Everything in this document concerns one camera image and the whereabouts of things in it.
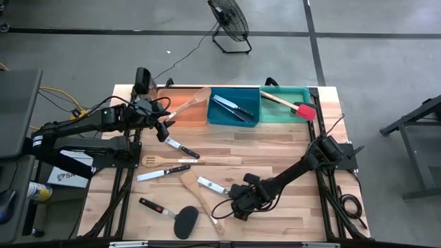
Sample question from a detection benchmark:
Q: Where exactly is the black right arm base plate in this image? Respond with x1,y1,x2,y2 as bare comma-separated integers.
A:
336,143,359,172

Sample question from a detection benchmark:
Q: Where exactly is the black aluminium rig frame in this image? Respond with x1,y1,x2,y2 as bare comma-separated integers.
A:
67,77,371,248

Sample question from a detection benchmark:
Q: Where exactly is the black-handled steel knife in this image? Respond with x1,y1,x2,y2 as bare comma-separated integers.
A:
212,94,255,118
214,99,251,124
197,176,231,196
164,136,201,160
136,165,192,183

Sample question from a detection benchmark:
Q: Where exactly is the black metal table stand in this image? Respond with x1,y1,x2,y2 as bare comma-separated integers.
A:
380,93,441,201

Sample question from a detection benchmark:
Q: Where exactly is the white printed cardboard box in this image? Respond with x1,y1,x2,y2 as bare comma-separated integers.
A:
46,149,96,189

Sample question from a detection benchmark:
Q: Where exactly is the black floor fan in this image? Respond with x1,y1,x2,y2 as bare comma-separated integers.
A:
207,0,253,55

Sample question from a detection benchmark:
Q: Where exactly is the white and yellow can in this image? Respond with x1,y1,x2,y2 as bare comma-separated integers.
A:
26,181,54,203

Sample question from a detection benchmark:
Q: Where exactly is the slotted wooden spoon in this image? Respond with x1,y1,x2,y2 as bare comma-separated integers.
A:
141,154,207,169

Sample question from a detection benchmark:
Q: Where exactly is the coiled black cable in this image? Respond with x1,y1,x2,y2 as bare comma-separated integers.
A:
336,184,369,230

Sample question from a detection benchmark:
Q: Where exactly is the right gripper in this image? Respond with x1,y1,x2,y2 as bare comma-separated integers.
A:
229,173,273,221

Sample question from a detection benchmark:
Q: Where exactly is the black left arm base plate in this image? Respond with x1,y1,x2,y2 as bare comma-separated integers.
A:
92,141,143,169

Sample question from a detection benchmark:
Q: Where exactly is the blue plastic bin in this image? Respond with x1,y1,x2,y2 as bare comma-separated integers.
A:
207,87,262,128

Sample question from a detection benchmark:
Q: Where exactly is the dark gray desk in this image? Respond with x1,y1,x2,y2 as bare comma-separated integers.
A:
0,68,44,244

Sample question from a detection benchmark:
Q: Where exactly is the orange plastic bin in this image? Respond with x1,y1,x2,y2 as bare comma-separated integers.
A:
156,87,210,127

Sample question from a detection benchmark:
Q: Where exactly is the black fan power cable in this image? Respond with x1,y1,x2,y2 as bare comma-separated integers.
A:
153,22,220,81

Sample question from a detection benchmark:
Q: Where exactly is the red silicone spatula wooden handle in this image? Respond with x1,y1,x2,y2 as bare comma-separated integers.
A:
260,90,317,121

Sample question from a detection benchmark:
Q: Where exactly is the yellow extension cord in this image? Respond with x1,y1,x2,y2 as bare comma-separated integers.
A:
29,85,90,131

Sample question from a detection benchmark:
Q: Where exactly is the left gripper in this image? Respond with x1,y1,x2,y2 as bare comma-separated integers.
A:
132,99,176,143

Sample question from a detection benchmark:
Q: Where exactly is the teal plastic bin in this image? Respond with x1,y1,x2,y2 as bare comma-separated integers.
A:
258,85,311,124

